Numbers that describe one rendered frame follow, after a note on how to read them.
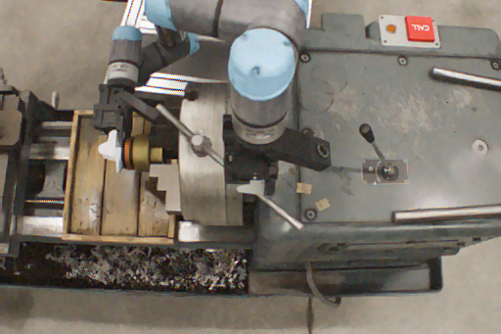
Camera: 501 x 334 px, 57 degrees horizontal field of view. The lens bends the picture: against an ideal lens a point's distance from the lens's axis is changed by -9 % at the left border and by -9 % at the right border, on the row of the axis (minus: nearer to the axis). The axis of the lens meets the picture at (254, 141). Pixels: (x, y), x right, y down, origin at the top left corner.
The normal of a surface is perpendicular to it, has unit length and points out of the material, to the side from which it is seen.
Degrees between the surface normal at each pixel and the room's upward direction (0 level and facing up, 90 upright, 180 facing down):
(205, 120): 8
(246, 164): 13
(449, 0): 0
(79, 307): 0
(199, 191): 45
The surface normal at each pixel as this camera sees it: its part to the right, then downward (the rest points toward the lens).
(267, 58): 0.02, -0.54
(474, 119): 0.02, -0.32
